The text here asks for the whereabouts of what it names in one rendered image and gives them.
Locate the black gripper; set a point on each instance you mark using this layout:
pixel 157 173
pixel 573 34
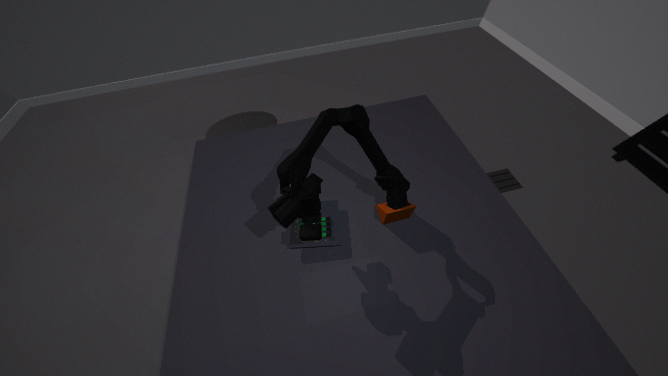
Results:
pixel 309 232

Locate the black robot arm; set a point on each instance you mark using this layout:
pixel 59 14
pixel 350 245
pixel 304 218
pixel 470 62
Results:
pixel 295 167

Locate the dark grey switch panel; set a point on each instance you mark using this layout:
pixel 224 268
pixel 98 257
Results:
pixel 331 235

